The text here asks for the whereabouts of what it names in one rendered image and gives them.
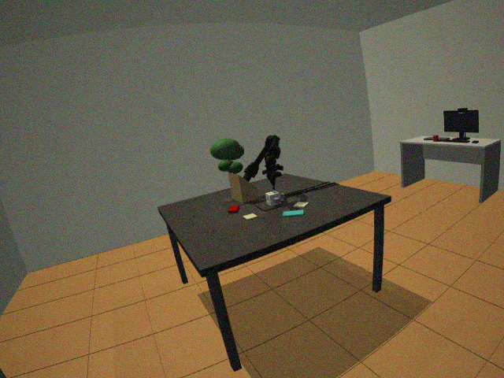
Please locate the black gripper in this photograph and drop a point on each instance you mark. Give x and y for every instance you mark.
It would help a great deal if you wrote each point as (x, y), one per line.
(272, 174)

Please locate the turquoise rectangular block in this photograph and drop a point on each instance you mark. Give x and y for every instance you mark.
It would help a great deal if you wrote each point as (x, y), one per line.
(295, 213)

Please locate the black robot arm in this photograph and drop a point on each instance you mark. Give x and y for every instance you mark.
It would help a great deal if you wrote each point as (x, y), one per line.
(270, 152)

